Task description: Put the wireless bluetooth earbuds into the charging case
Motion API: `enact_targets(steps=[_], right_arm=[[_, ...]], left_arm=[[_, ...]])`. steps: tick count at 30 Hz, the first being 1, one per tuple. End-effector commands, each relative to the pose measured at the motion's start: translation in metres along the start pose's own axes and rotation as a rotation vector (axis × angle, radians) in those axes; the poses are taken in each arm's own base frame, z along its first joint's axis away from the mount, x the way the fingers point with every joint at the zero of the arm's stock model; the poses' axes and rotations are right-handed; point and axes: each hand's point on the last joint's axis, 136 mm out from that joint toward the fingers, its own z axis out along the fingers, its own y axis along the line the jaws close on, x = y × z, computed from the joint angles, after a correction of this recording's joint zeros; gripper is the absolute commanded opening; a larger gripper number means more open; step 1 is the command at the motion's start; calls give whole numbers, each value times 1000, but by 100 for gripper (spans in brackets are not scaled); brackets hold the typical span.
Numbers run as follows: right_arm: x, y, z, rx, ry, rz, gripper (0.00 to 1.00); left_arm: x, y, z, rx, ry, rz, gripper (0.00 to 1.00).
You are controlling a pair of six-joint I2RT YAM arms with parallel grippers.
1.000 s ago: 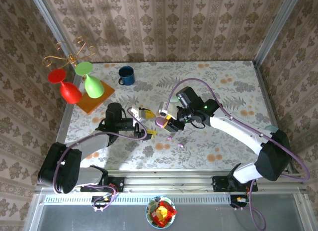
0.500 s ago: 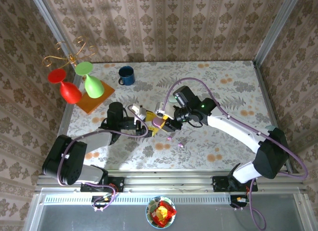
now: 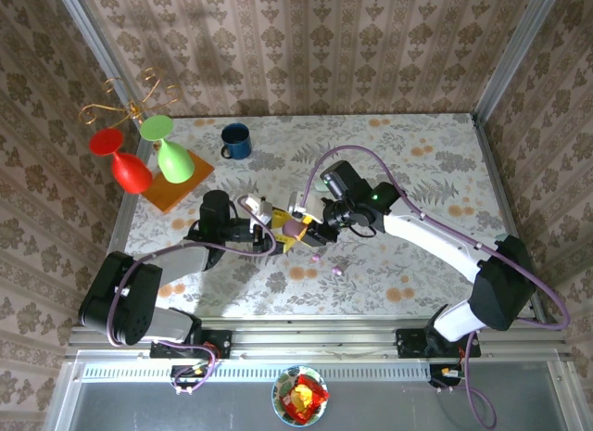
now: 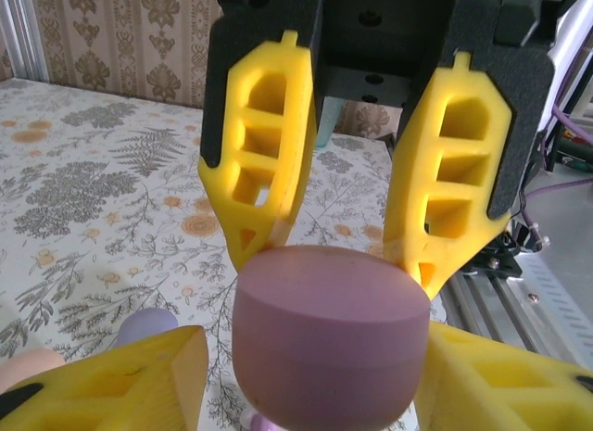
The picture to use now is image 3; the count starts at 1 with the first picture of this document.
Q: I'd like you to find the orange wooden base board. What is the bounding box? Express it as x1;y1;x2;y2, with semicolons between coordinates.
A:
140;148;216;214

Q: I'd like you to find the green wine glass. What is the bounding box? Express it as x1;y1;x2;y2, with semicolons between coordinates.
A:
138;114;196;185

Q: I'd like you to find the blue enamel mug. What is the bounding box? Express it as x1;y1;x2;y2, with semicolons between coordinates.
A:
220;121;254;161

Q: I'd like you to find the red wine glass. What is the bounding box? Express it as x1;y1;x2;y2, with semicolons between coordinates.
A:
88;127;154;195

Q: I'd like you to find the patterned round bowl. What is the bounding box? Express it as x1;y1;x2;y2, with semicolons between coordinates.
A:
271;364;331;426

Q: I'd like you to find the red yellow snack packet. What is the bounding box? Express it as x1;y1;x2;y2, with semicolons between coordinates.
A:
279;374;331;424

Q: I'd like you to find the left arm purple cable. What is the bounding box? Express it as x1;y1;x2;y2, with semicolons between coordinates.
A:
106;195;278;395

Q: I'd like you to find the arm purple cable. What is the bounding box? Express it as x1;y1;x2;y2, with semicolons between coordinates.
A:
300;145;571;431
106;195;278;395

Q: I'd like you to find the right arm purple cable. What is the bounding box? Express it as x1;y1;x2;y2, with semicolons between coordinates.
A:
300;145;571;431

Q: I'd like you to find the thin black cable loop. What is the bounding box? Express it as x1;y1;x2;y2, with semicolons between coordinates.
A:
349;220;377;240

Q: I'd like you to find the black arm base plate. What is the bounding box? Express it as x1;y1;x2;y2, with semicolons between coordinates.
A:
396;326;483;361
150;328;233;361

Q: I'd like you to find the gold wire glass rack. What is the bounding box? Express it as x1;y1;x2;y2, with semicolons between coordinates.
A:
77;67;185;154

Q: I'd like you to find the perforated metal cable tray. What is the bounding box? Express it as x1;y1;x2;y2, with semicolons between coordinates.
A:
81;360;436;385

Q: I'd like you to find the black connector box with wires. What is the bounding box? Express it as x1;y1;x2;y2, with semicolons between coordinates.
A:
170;363;210;395
428;363;467;395

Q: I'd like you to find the aluminium frame post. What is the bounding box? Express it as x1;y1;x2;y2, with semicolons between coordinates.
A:
52;0;157;154
471;0;565;121

